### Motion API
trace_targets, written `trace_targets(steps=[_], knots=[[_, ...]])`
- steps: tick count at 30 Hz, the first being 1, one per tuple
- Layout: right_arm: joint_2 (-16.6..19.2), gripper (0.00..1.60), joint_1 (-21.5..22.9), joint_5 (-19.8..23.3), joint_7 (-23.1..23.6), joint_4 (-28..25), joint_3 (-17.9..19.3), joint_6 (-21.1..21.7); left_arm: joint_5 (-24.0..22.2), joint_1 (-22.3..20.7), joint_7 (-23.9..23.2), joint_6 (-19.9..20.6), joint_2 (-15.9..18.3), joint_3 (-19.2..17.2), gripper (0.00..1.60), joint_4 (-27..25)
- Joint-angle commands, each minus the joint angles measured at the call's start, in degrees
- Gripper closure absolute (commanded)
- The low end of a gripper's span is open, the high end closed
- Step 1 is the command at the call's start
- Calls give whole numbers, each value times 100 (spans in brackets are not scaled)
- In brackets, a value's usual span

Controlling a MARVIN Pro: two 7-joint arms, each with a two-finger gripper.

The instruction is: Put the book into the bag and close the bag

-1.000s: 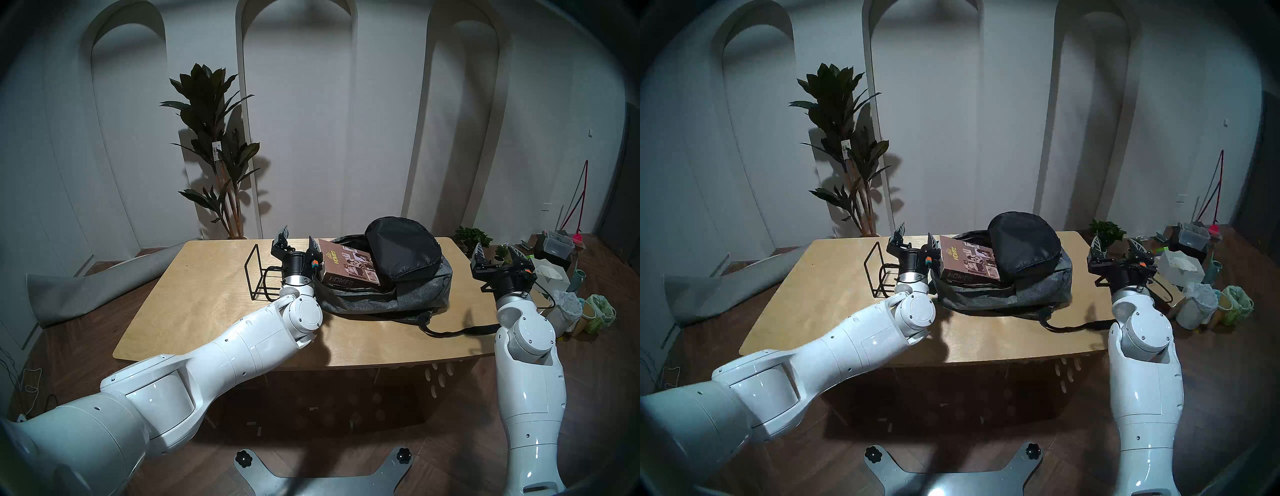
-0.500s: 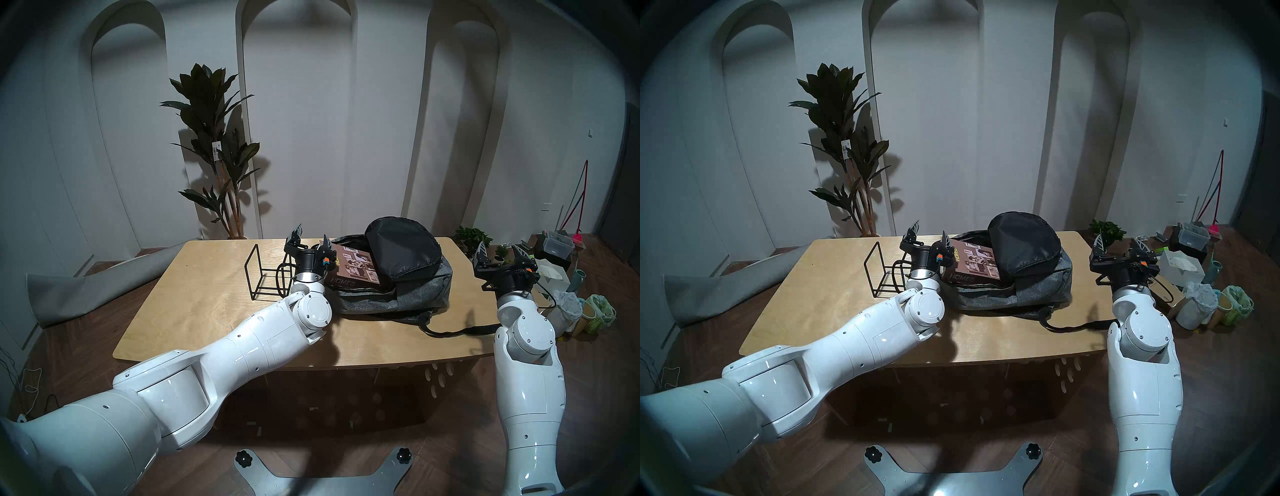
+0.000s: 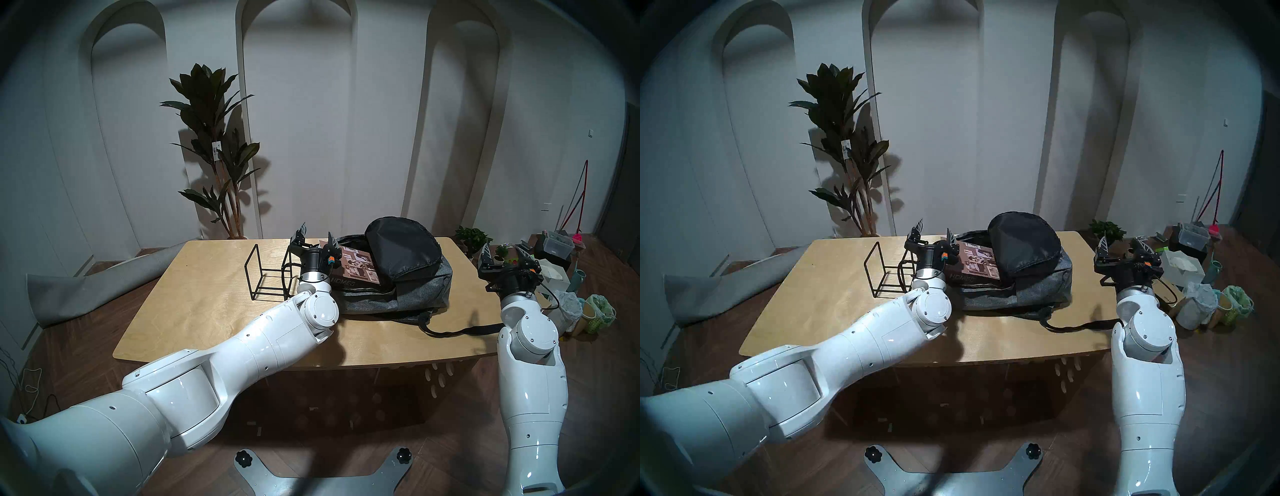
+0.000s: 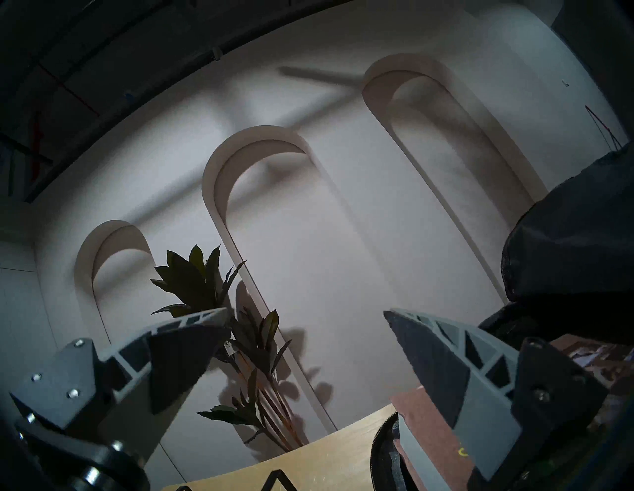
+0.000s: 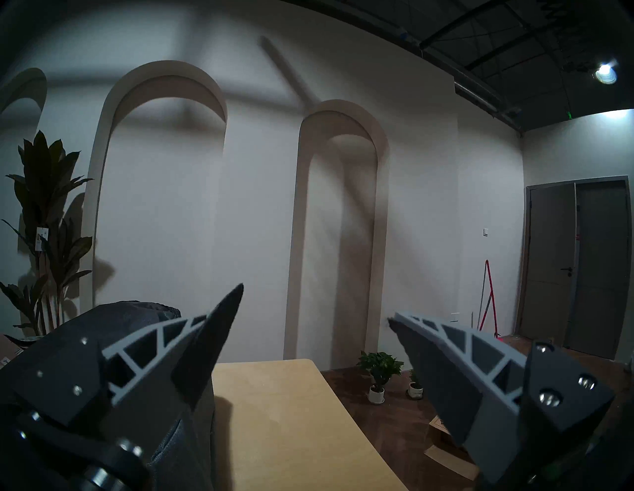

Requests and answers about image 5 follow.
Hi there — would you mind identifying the tall potted plant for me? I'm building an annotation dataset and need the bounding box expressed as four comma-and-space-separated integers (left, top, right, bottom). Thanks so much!
0, 130, 95, 342

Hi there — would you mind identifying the grey black backpack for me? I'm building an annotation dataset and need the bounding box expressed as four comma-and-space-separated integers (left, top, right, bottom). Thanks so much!
0, 301, 218, 491

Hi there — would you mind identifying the small leafy potted plant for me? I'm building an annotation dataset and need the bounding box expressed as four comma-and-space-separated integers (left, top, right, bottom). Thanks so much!
358, 351, 404, 404

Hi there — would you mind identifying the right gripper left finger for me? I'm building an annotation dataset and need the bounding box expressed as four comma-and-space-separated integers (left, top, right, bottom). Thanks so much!
15, 283, 244, 461

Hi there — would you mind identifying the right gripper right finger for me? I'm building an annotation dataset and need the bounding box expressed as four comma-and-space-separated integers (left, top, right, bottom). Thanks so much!
389, 312, 615, 483

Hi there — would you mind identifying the grey door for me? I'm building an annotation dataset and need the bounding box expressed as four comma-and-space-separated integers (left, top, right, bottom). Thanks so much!
515, 176, 633, 361

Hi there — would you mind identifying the brown cardboard box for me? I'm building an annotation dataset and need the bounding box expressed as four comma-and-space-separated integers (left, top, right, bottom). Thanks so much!
423, 415, 479, 481

